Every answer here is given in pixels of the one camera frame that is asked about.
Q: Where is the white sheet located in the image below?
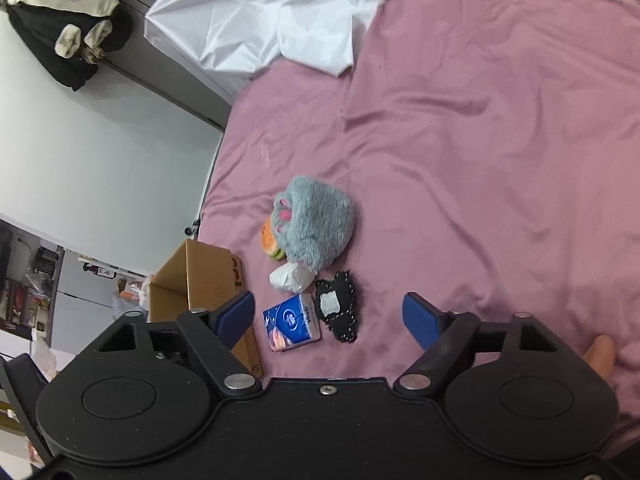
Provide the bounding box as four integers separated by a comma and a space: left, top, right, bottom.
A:
144, 0, 388, 78

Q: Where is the person's right hand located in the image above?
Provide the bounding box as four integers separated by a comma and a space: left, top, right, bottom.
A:
581, 334, 617, 391

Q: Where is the black and white jacket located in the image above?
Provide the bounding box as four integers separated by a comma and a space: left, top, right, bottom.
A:
0, 0, 133, 92

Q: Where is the plush burger toy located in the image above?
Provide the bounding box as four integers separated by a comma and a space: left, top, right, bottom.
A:
260, 216, 287, 262

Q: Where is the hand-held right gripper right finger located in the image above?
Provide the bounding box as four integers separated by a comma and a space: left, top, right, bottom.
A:
393, 291, 568, 397

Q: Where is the dark knitted cloth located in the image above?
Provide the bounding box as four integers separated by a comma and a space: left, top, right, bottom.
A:
314, 270, 359, 345

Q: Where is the cardboard box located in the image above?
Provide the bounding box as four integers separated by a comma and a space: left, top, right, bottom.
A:
149, 239, 264, 378

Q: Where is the white bag with red print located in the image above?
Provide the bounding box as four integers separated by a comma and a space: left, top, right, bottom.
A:
30, 335, 63, 382

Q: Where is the blue tissue packet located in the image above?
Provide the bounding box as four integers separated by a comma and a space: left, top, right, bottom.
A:
262, 293, 322, 354

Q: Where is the pink bed sheet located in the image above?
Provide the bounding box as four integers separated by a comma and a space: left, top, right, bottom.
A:
197, 0, 640, 461

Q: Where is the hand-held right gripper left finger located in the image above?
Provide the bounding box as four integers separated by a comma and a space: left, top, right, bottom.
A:
82, 290, 263, 396

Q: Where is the grey door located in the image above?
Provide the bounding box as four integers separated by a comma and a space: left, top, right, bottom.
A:
97, 0, 233, 133

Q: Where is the grey plush paw toy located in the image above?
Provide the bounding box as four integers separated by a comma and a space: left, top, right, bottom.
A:
272, 175, 357, 268

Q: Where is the white cabinet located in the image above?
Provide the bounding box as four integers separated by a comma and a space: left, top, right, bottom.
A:
50, 247, 153, 356

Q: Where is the dark shelf unit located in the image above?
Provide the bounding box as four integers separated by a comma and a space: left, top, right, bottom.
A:
0, 220, 66, 333

